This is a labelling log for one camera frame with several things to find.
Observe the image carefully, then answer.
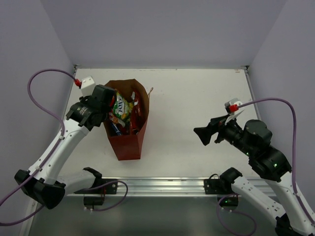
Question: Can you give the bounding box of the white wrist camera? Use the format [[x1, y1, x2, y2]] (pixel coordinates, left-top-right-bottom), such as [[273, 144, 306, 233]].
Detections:
[[74, 76, 95, 97], [224, 98, 243, 125]]

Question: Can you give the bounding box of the dark red chip bag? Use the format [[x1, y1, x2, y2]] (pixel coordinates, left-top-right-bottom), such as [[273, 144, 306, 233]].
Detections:
[[129, 110, 142, 135], [131, 90, 143, 117]]

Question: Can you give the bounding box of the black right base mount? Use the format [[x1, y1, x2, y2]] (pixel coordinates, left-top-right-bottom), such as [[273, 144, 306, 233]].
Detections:
[[203, 174, 239, 210]]

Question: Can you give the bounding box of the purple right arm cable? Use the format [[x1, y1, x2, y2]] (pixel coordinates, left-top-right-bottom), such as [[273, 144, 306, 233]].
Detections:
[[237, 98, 310, 214]]

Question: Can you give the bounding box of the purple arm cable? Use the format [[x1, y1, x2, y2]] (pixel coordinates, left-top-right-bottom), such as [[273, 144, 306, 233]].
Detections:
[[0, 68, 79, 226], [237, 98, 310, 214]]

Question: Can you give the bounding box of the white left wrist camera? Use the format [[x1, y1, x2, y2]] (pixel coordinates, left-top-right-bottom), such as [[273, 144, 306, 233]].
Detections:
[[74, 76, 95, 97]]

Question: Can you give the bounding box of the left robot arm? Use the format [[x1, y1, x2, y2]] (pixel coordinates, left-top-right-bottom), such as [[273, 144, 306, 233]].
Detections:
[[14, 85, 115, 209]]

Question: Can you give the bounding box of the red paper bag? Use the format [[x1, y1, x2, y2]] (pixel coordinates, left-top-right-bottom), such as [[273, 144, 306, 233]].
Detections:
[[103, 79, 153, 161]]

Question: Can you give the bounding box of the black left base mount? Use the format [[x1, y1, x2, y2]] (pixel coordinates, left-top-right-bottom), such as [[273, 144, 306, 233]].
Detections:
[[83, 167, 117, 208]]

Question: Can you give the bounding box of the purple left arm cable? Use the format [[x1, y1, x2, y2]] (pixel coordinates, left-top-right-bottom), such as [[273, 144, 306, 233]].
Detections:
[[0, 68, 79, 226]]

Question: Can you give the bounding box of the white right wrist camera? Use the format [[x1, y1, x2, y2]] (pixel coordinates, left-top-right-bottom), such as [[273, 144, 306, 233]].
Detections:
[[224, 98, 243, 125]]

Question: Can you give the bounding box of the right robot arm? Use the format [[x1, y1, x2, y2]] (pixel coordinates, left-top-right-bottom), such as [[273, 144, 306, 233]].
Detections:
[[194, 116, 315, 236]]

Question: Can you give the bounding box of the bright red patterned snack bag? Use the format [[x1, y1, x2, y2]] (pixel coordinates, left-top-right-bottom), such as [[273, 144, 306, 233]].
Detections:
[[108, 112, 130, 129]]

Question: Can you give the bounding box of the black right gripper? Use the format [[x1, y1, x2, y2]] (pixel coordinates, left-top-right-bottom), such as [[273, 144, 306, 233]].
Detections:
[[193, 113, 255, 157]]

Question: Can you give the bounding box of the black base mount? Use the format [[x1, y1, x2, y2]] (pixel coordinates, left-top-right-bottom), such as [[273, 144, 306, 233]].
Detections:
[[203, 174, 239, 210], [83, 167, 117, 208]]

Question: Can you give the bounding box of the green snack bag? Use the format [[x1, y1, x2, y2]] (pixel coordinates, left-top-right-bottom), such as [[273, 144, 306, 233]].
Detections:
[[112, 90, 133, 121]]

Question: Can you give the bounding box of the aluminium mounting rail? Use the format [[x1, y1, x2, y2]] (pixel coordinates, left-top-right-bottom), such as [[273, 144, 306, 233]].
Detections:
[[66, 176, 279, 197]]

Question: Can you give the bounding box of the blue snack bag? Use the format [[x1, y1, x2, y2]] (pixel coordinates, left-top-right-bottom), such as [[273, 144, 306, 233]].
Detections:
[[110, 122, 123, 136]]

